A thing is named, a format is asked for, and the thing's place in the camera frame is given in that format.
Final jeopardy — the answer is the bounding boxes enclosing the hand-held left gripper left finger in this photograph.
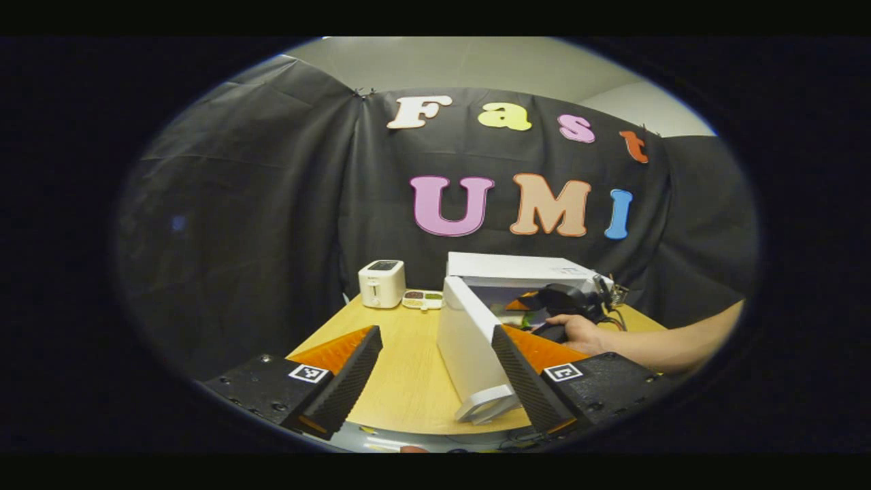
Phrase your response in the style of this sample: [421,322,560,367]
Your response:
[204,325,384,440]

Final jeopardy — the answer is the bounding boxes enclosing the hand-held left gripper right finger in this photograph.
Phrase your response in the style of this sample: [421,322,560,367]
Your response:
[491,324,678,436]

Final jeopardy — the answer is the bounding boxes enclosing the white microwave oven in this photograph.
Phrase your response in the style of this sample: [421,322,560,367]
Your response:
[437,252,614,425]

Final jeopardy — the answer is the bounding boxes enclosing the white toaster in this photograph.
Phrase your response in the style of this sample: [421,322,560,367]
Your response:
[358,259,407,309]

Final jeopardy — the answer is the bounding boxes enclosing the divided condiment dish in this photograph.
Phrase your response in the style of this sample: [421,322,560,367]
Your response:
[401,289,444,312]

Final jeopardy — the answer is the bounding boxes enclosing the black backdrop cloth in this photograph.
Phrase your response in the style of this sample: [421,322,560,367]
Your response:
[116,54,759,382]

